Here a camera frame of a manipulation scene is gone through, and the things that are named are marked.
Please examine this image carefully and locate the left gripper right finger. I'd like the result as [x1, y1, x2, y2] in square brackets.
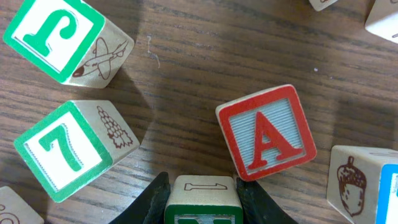
[236, 177, 298, 224]

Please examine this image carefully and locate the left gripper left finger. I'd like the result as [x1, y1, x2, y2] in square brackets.
[109, 172, 170, 224]

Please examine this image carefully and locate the green N block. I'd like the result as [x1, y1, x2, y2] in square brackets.
[164, 175, 243, 224]

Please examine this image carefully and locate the red A block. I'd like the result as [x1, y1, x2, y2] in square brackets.
[216, 84, 317, 181]

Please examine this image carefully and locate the green 7 block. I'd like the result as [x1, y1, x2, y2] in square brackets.
[14, 100, 140, 203]

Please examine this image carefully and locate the blue T block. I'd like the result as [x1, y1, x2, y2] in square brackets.
[326, 145, 397, 224]

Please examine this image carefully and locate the green J block left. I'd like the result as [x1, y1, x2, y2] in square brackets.
[3, 0, 134, 88]

